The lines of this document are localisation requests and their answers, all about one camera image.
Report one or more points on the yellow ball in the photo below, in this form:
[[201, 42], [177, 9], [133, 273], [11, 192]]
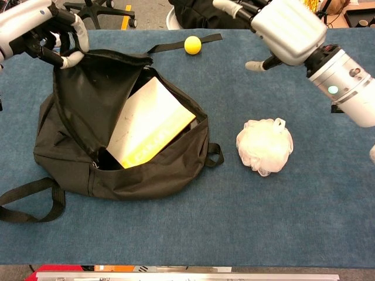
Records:
[[192, 45]]

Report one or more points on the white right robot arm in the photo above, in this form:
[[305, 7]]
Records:
[[345, 90]]

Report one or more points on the blue felt table cover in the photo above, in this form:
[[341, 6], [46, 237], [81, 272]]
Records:
[[234, 219]]

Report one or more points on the white chair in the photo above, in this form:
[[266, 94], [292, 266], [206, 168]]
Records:
[[170, 20]]

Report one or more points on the black fabric backpack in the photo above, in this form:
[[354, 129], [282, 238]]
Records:
[[132, 181]]

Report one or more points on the yellow floor tape strip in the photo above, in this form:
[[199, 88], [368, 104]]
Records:
[[126, 17]]

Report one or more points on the black office chair base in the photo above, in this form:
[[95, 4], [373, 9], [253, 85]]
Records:
[[99, 11]]

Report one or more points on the red panel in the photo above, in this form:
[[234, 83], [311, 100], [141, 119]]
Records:
[[58, 268]]

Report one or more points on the yellow and white book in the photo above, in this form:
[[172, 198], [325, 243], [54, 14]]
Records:
[[146, 123]]

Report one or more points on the black bag on chair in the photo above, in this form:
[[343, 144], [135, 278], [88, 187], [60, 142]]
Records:
[[199, 16]]

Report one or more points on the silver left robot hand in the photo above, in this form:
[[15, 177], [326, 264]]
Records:
[[20, 23]]

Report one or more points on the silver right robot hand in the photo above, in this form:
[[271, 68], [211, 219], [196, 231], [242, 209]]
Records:
[[290, 29]]

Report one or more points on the aluminium profile rail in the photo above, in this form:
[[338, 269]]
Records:
[[187, 276]]

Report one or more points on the brown tray with cups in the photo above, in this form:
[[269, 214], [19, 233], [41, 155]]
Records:
[[360, 17]]

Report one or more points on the white mesh bath loofah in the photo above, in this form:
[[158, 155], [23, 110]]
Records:
[[263, 146]]

